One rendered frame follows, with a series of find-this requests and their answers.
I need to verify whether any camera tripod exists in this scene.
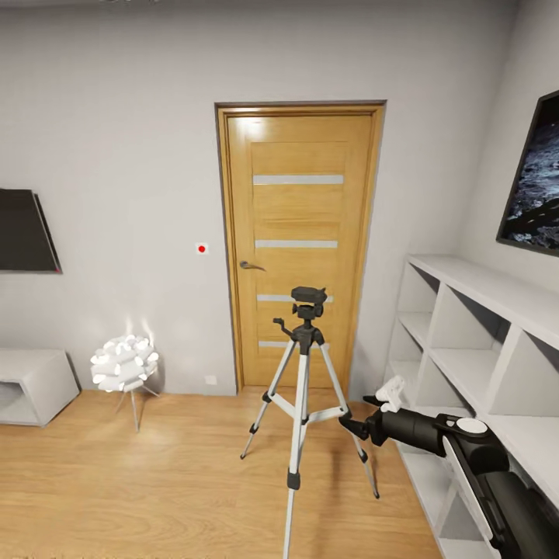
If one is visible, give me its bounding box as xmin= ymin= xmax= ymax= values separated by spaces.
xmin=241 ymin=286 xmax=379 ymax=559

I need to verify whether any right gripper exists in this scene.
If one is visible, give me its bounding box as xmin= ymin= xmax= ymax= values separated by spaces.
xmin=339 ymin=395 xmax=419 ymax=448

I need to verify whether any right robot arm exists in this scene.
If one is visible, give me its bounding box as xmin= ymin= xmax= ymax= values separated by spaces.
xmin=339 ymin=376 xmax=559 ymax=559

